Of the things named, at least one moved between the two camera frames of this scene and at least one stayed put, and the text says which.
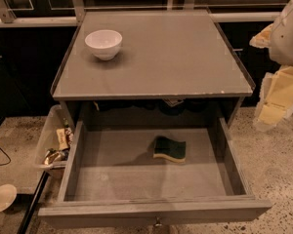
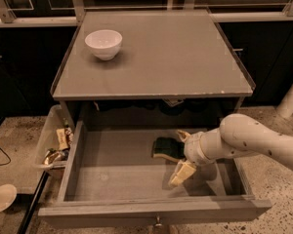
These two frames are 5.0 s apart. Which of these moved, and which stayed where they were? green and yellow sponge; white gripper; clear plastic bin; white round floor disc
Moved: white gripper
Stayed: white round floor disc; clear plastic bin; green and yellow sponge
